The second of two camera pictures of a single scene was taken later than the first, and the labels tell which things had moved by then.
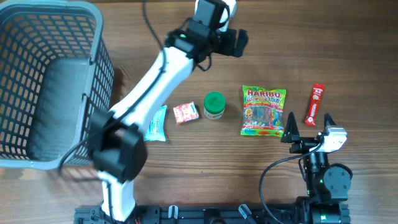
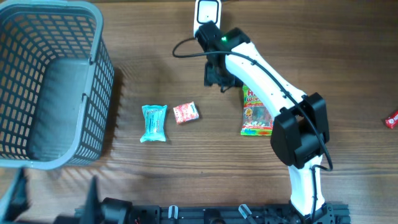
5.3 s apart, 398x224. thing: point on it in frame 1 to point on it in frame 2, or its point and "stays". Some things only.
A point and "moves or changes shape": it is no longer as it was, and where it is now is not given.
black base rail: x=302 y=213 stays
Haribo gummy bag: x=263 y=112 stays
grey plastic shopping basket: x=55 y=73 stays
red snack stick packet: x=318 y=89 moves or changes shape
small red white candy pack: x=185 y=112 stays
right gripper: x=291 y=134 to x=209 y=78
